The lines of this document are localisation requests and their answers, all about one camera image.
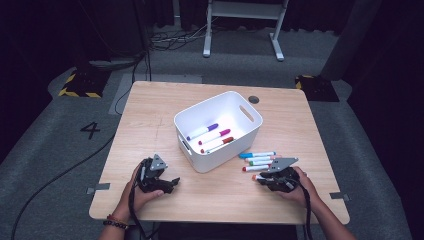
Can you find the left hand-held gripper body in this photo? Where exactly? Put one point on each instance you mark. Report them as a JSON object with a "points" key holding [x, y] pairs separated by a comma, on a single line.
{"points": [[151, 173]]}

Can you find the grey table grommet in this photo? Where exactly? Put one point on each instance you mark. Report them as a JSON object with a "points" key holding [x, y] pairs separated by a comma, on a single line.
{"points": [[253, 99]]}

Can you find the grey tape strip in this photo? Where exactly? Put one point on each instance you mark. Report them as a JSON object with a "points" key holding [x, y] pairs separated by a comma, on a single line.
{"points": [[339, 196], [100, 187]]}

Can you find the grey flat stand base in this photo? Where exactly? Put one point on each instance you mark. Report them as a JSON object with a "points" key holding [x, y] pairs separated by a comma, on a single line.
{"points": [[113, 63]]}

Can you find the red cap marker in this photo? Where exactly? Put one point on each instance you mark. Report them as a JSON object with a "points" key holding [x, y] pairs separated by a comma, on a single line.
{"points": [[256, 168]]}

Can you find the purple cap marker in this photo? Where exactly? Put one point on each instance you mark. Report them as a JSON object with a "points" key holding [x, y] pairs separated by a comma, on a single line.
{"points": [[212, 127]]}

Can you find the white metal stand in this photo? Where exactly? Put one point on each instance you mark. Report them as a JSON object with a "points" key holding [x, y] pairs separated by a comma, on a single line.
{"points": [[245, 10]]}

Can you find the grey fabric column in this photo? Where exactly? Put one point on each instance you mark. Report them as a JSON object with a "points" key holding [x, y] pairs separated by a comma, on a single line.
{"points": [[350, 43]]}

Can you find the orange cap marker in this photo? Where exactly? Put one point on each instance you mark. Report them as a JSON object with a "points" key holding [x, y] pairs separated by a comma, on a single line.
{"points": [[256, 177]]}

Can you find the white plastic bin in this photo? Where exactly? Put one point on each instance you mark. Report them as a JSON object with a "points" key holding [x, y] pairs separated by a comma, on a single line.
{"points": [[206, 161]]}

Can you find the pink cap marker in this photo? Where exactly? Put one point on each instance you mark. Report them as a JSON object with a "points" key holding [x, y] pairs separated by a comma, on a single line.
{"points": [[258, 159]]}

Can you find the person's left hand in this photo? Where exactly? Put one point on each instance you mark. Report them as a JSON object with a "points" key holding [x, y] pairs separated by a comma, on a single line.
{"points": [[133, 198]]}

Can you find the light blue cap marker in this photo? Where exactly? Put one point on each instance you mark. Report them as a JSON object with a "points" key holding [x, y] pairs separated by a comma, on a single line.
{"points": [[248, 155]]}

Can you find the person's right hand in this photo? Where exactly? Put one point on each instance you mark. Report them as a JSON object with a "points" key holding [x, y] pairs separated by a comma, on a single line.
{"points": [[305, 191]]}

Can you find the brown cap marker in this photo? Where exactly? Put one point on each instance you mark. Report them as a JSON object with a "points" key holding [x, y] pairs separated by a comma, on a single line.
{"points": [[228, 140]]}

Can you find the green cap marker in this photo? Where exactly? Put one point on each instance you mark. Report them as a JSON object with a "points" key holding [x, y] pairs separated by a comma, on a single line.
{"points": [[258, 163]]}

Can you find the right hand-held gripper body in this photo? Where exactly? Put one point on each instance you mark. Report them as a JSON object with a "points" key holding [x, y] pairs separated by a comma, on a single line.
{"points": [[285, 180]]}

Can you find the black pole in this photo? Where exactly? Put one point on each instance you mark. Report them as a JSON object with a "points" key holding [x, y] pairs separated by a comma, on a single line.
{"points": [[141, 33]]}

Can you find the black yellow striped base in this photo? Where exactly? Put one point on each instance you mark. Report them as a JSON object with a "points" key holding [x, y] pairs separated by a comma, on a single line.
{"points": [[316, 88], [85, 83]]}

